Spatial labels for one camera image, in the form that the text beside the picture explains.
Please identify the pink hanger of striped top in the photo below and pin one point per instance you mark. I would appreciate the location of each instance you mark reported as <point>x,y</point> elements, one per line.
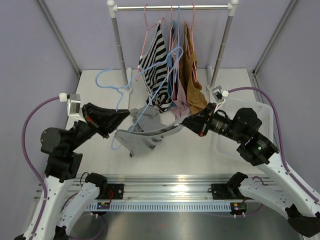
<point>148,28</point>

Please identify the black white striped tank top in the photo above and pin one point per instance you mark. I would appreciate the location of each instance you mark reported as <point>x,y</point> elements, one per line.
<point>156,53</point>

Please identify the pink mauve tank top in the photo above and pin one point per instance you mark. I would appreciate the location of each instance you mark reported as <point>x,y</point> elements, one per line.
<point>179,96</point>

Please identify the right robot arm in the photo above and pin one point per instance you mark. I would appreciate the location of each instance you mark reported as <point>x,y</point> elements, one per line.
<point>299,203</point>

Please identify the grey tank top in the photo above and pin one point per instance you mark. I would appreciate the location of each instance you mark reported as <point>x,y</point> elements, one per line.
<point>146,132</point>

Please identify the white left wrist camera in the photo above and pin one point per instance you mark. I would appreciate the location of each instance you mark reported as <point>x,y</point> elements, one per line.
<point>73,104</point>

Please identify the blue hanger of pink top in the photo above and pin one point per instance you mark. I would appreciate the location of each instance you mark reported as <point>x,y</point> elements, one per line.
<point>178,30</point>

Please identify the mustard brown tank top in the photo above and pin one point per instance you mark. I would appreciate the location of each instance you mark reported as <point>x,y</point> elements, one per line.
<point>189,73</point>

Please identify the teal blue tank top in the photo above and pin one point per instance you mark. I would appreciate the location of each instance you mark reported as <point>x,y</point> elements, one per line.
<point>171,84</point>

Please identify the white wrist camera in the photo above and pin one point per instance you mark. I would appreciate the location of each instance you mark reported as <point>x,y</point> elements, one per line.
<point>73,104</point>
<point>219,94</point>

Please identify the pink hanger of brown top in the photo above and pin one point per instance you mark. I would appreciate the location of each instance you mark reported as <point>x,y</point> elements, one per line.
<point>190,46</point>

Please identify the light blue wire hanger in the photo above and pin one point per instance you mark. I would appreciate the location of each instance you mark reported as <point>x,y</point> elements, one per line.
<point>148,74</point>

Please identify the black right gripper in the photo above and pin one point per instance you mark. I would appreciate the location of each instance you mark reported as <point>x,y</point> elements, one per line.
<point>199,123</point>

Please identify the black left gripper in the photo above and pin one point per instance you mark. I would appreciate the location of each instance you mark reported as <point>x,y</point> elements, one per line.
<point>105,120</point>

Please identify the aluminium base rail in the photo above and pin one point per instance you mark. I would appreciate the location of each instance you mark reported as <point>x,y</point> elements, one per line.
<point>172,193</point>

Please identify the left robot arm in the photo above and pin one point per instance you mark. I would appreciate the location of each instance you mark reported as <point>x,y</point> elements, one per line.
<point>52,220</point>

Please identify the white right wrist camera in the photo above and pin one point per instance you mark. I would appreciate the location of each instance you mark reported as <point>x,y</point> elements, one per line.
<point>219,94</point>

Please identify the pink hanger of teal top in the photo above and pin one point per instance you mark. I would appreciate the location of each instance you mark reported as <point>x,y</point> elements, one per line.
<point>170,47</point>

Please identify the white plastic basket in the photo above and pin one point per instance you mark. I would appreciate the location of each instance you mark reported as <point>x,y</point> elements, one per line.
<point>228,148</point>

